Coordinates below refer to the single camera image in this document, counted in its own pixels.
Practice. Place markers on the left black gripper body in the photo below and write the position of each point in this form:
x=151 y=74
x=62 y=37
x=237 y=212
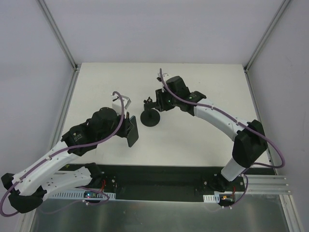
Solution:
x=131 y=131

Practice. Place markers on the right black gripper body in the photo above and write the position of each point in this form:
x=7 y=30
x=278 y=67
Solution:
x=158 y=99

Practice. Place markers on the black phone stand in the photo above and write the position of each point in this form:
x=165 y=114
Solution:
x=150 y=117

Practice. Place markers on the white cable duct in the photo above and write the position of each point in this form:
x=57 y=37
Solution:
x=211 y=198
x=83 y=195

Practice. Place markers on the left white cable duct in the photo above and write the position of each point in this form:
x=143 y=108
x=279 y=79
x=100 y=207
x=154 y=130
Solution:
x=83 y=195

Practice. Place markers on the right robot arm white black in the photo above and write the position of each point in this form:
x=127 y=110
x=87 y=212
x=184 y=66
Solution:
x=247 y=137

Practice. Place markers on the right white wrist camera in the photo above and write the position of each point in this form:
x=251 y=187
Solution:
x=165 y=76

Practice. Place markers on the right white cable duct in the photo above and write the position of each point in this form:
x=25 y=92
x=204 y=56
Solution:
x=211 y=198

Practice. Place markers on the left aluminium corner post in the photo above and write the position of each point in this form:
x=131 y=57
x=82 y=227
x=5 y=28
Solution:
x=57 y=33

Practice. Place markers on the aluminium frame rail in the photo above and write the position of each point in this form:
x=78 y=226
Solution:
x=268 y=185

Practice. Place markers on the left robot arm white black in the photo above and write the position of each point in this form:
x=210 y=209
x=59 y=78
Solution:
x=29 y=188

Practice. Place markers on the black smartphone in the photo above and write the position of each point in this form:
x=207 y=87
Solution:
x=133 y=135

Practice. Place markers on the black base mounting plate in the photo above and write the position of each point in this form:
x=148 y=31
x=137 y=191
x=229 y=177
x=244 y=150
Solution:
x=162 y=183

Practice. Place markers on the aluminium corner post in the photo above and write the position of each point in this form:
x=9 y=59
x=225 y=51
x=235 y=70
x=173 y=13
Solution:
x=266 y=35
x=57 y=33

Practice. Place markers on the right aluminium corner post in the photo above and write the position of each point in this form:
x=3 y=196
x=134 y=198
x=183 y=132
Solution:
x=266 y=35

